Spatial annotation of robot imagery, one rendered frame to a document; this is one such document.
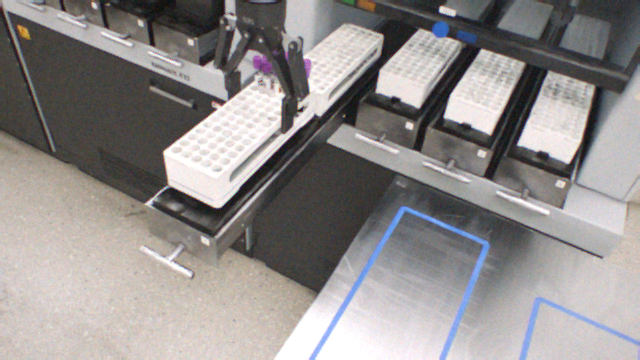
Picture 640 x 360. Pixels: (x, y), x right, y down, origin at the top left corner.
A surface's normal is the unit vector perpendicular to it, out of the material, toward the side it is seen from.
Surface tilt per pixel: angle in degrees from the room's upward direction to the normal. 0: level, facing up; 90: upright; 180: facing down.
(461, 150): 90
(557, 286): 0
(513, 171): 90
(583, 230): 90
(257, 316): 0
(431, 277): 0
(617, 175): 90
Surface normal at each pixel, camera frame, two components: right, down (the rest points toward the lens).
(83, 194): 0.10, -0.73
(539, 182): -0.47, 0.57
